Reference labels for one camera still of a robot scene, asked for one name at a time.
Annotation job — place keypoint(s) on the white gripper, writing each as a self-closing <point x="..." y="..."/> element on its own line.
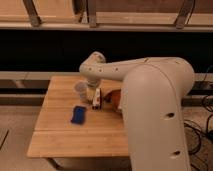
<point x="90" y="92"/>

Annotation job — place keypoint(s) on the red orange pepper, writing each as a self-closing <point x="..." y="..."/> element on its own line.
<point x="113" y="98"/>

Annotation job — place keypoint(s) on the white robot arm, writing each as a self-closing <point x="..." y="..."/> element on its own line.
<point x="151" y="93"/>

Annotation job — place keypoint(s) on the clear plastic cup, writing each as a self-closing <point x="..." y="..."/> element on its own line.
<point x="81" y="90"/>

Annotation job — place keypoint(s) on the small white brown box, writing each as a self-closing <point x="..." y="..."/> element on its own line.
<point x="96" y="104"/>

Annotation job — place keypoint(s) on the blue sponge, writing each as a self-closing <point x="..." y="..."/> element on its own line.
<point x="78" y="115"/>

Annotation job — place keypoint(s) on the wooden table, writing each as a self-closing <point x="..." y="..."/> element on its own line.
<point x="101" y="135"/>

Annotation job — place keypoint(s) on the metal shelf bracket middle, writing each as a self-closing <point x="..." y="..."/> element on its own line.
<point x="91" y="13"/>

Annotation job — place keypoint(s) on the metal shelf bracket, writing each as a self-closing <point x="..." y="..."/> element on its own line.
<point x="34" y="18"/>
<point x="91" y="13"/>
<point x="183" y="14"/>

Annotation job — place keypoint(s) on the metal shelf bracket left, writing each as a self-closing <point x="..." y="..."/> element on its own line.
<point x="34" y="18"/>

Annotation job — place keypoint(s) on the metal shelf bracket right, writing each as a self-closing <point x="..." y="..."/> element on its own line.
<point x="183" y="14"/>

